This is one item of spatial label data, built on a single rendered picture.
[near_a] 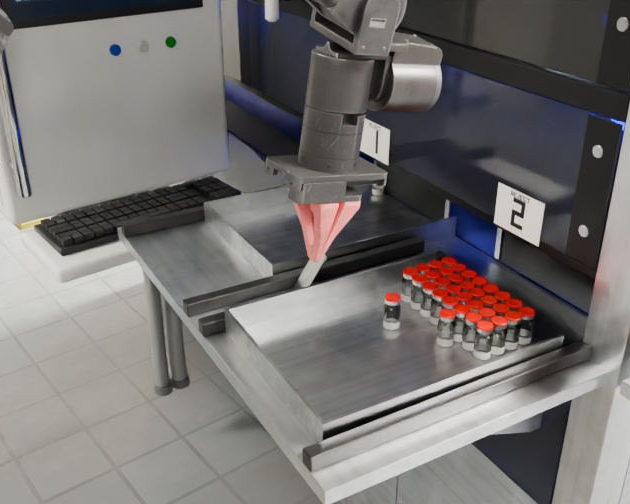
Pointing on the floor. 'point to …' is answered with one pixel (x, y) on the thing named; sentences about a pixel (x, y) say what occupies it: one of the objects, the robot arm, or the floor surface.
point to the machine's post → (616, 317)
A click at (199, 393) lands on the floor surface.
